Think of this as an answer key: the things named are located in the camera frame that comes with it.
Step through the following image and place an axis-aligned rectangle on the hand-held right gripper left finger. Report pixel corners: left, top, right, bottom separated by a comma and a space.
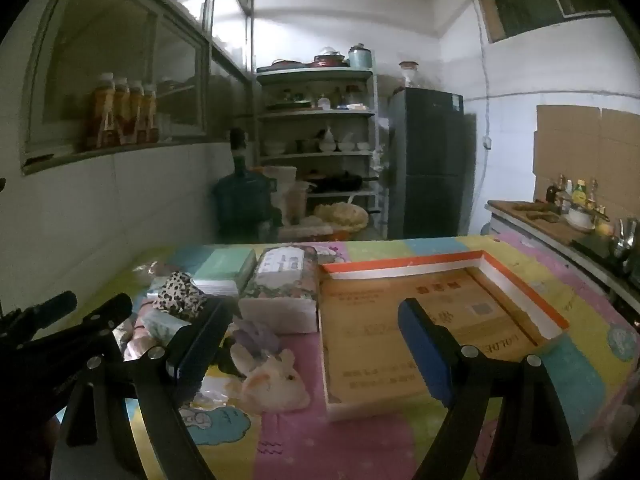
50, 300, 236, 480

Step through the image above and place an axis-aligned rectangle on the clear plastic bag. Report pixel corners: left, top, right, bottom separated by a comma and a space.
131, 260, 170, 288

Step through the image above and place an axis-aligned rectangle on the white bowl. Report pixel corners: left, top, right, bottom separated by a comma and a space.
566, 205, 597, 232

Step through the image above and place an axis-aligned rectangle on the dark refrigerator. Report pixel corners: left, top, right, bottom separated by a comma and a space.
388, 87, 477, 241

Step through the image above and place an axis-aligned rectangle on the black gas stove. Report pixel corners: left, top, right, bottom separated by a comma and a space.
571, 236, 640, 283

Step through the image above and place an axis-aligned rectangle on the wooden cutting board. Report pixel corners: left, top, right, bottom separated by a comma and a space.
489, 200, 573, 242

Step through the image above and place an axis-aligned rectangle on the dark water jug pump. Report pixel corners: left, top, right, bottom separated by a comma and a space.
229, 128, 249, 171

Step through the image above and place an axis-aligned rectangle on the orange-rimmed cardboard box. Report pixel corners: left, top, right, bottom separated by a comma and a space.
317, 249, 571, 422

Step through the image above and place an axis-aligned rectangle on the plush bunny toy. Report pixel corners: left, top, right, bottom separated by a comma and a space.
229, 317, 312, 414

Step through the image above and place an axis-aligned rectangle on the small green tissue pack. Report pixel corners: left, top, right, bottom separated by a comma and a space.
141, 309, 192, 347

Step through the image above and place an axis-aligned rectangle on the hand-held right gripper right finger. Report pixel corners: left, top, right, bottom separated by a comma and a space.
397, 298, 581, 480

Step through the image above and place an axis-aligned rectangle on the leopard print scrunchie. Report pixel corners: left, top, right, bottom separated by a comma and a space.
151, 271, 208, 322

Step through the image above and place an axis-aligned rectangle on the yellow food bag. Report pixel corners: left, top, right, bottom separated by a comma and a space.
312, 203, 370, 234

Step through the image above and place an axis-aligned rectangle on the floral tissue pack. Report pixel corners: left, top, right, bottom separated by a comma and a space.
238, 245, 321, 334

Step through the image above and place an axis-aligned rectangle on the white shelf rack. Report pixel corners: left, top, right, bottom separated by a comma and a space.
254, 66, 382, 233

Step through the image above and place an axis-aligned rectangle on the red pot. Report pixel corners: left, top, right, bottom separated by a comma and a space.
313, 47, 349, 69

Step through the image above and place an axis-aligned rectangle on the glass jar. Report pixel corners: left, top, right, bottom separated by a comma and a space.
398, 60, 420, 89

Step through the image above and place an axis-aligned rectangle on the yellow white packet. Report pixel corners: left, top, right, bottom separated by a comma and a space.
192, 377, 246, 414

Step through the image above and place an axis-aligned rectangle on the framed glass window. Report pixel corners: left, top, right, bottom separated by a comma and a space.
20, 0, 256, 176

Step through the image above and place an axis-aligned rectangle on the teal enamel pot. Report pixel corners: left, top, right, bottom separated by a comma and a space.
348, 43, 374, 70

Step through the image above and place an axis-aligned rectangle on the black frying pan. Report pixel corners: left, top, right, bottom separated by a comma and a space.
300, 171, 381, 192

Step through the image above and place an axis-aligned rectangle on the steel kettle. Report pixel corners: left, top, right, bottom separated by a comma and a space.
611, 217, 640, 262

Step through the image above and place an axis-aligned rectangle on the kitchen counter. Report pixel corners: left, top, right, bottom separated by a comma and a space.
486, 199, 640, 313

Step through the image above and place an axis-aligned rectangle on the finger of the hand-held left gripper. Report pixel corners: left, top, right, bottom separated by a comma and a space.
75, 292, 135, 361
0, 290, 79, 335

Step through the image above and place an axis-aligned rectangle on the mint green box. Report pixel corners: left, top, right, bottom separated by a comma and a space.
192, 247, 257, 283

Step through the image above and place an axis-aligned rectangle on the blue-green tissue pack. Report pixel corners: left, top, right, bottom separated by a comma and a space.
192, 278, 239, 297

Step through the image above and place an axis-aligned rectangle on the blue water jug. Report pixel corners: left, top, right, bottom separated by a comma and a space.
212, 166, 284, 242

